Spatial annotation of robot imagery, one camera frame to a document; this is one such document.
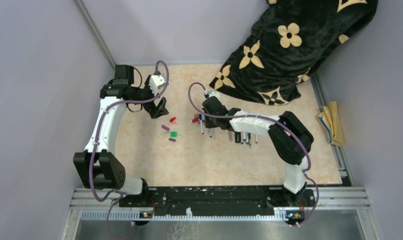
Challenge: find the black cream flower blanket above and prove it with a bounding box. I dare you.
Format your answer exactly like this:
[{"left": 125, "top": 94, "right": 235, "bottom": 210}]
[{"left": 209, "top": 0, "right": 378, "bottom": 106}]

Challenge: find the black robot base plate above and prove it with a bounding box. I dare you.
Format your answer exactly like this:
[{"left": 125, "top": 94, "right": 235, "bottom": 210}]
[{"left": 119, "top": 185, "right": 315, "bottom": 217}]

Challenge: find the blue cap white marker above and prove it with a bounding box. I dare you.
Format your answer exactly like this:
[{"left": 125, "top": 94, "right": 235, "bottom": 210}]
[{"left": 198, "top": 113, "right": 205, "bottom": 135}]

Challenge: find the dark purple gel pen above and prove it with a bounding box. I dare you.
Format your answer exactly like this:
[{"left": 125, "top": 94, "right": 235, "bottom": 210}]
[{"left": 207, "top": 128, "right": 213, "bottom": 138}]

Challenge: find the magenta pen cap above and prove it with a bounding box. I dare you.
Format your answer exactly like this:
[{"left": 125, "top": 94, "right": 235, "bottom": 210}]
[{"left": 161, "top": 125, "right": 170, "bottom": 131}]

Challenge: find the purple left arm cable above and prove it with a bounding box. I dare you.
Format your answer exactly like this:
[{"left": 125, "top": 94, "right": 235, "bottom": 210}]
[{"left": 89, "top": 60, "right": 170, "bottom": 240}]

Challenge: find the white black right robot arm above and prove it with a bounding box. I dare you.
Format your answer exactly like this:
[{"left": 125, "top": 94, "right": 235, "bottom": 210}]
[{"left": 202, "top": 96, "right": 314, "bottom": 206}]

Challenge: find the green cap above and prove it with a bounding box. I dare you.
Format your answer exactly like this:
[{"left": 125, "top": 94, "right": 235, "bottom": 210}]
[{"left": 169, "top": 131, "right": 178, "bottom": 138}]

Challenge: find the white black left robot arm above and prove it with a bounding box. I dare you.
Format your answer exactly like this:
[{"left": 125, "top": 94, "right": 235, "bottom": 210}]
[{"left": 73, "top": 61, "right": 169, "bottom": 207}]

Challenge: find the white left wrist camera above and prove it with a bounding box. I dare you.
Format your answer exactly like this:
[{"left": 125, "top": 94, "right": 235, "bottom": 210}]
[{"left": 148, "top": 74, "right": 166, "bottom": 96}]

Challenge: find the green black marker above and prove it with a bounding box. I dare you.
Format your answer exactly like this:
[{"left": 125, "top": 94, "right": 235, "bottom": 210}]
[{"left": 234, "top": 132, "right": 242, "bottom": 144}]

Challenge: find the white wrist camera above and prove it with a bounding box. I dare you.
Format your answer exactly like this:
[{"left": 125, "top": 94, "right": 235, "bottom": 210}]
[
  {"left": 203, "top": 90, "right": 221, "bottom": 100},
  {"left": 148, "top": 74, "right": 166, "bottom": 96}
]

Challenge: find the yellow blue folded cloth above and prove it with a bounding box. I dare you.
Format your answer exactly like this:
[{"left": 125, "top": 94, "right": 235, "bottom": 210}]
[{"left": 317, "top": 101, "right": 345, "bottom": 147}]

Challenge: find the aluminium rail frame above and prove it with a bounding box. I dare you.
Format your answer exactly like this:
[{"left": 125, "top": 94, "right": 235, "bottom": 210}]
[{"left": 62, "top": 185, "right": 380, "bottom": 240}]

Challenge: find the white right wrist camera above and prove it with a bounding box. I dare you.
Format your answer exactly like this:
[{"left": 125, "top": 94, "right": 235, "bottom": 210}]
[{"left": 203, "top": 90, "right": 221, "bottom": 100}]

